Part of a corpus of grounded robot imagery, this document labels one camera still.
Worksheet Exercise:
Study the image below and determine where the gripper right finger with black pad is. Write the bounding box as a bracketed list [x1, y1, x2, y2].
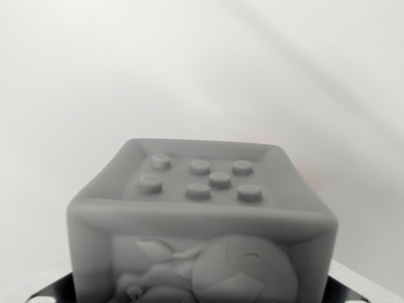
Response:
[325, 273, 371, 303]

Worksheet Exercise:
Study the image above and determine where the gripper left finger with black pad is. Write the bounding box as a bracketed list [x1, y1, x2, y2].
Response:
[24, 271, 74, 303]

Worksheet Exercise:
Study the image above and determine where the grey embossed rubber cube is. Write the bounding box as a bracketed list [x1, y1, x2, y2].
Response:
[66, 138, 338, 303]

